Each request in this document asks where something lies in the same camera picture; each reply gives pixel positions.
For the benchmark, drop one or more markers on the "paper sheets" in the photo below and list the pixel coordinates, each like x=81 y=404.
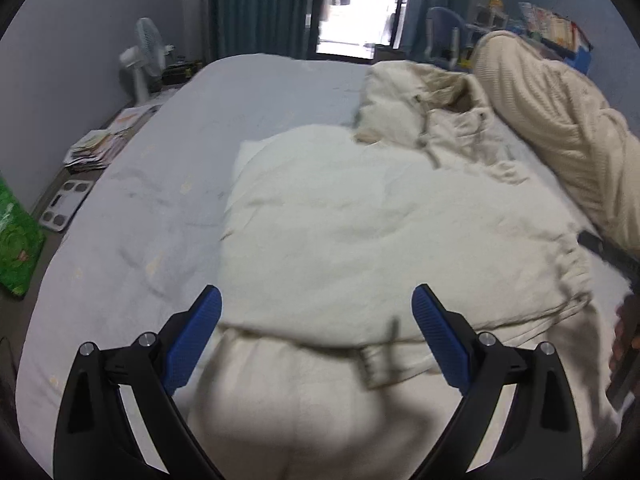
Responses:
x=132 y=116

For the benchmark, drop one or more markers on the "black box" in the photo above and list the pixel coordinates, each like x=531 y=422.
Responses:
x=181 y=71

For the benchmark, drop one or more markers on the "stack of magazines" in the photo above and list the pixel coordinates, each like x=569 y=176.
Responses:
x=95 y=147

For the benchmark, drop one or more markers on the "white bathroom scale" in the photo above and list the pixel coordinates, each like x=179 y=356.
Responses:
x=65 y=205

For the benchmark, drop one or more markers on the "cream large garment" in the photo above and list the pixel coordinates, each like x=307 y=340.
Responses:
x=380 y=230

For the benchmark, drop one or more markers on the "green bag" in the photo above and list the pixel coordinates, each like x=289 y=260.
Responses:
x=17 y=245

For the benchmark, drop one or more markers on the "blue chair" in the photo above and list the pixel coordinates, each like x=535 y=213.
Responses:
x=445 y=35

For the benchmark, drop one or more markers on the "white standing fan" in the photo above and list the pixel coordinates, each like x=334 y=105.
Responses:
x=142 y=52

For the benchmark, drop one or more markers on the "row of books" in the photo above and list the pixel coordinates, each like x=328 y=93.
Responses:
x=552 y=27

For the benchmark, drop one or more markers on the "person's right hand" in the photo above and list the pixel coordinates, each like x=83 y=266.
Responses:
x=624 y=330

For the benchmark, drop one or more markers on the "glass balcony door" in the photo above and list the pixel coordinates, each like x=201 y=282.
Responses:
x=360 y=7

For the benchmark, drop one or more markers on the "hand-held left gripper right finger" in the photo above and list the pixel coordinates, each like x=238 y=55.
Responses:
x=442 y=335

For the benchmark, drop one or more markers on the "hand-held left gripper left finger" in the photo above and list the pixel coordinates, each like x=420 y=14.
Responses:
x=192 y=332

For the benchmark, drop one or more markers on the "bed with pale blue sheet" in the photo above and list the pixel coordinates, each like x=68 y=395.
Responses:
x=170 y=160

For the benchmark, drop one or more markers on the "cream hooded garment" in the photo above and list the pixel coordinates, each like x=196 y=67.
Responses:
x=420 y=110

